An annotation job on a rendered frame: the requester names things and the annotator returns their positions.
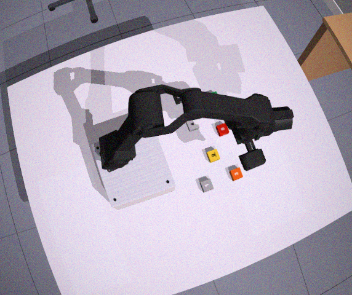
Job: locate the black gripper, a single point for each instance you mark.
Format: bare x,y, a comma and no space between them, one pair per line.
254,157

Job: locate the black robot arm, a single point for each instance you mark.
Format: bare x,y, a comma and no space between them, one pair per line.
145,119

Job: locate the yellow block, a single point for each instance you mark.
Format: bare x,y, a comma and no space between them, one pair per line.
213,155

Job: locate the orange block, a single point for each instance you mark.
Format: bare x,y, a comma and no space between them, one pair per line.
236,174

